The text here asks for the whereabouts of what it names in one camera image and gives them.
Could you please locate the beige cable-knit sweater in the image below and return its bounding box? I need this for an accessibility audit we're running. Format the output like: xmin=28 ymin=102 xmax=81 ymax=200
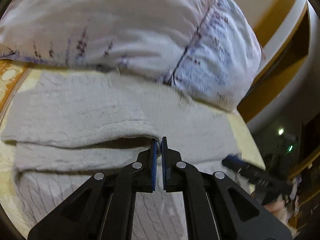
xmin=1 ymin=71 xmax=244 ymax=229

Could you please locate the person's right hand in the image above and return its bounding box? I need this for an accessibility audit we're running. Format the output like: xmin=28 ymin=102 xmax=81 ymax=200
xmin=264 ymin=195 xmax=299 ymax=238

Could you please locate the floral lavender pillow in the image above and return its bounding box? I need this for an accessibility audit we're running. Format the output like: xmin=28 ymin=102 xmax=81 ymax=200
xmin=1 ymin=0 xmax=262 ymax=112

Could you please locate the yellow patterned bedsheet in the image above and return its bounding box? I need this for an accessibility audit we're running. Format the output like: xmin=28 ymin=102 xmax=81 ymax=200
xmin=1 ymin=60 xmax=264 ymax=238

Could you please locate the wooden bed headboard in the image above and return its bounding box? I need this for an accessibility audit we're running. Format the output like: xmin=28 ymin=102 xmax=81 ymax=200
xmin=238 ymin=0 xmax=311 ymax=124

